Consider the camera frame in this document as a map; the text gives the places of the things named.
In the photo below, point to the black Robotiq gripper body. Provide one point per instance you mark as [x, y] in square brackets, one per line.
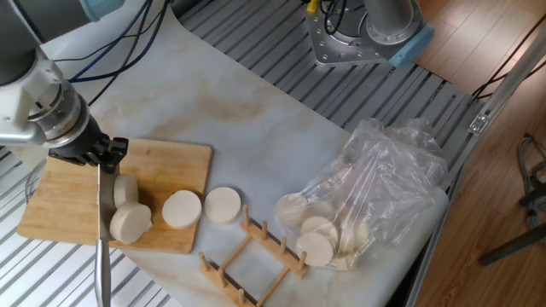
[81, 145]

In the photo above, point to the wooden peg rack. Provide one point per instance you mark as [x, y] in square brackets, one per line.
[273, 246]

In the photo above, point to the aluminium frame beam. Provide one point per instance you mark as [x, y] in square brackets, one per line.
[512, 83]

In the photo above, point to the clear plastic bag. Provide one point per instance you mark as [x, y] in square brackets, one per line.
[384, 179]

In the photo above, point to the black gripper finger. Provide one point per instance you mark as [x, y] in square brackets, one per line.
[106, 164]
[117, 149]

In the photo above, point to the black metal stand leg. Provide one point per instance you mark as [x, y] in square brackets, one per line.
[512, 245]

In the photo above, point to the small yellow object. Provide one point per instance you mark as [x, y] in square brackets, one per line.
[312, 5]

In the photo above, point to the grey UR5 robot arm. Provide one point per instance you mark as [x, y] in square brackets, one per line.
[17, 42]

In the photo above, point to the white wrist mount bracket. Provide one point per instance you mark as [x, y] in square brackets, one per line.
[17, 102]

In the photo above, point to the steel cleaver knife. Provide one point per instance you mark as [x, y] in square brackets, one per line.
[104, 213]

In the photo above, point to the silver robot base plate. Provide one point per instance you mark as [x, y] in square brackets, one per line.
[328, 42]

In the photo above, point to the silver corner bracket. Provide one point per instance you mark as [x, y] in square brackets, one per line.
[478, 123]

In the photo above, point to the bamboo cutting board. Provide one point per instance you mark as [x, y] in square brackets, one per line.
[170, 170]

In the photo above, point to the white radish slice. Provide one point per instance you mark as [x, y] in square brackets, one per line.
[126, 189]
[343, 262]
[131, 222]
[320, 226]
[292, 211]
[222, 205]
[182, 210]
[354, 236]
[315, 249]

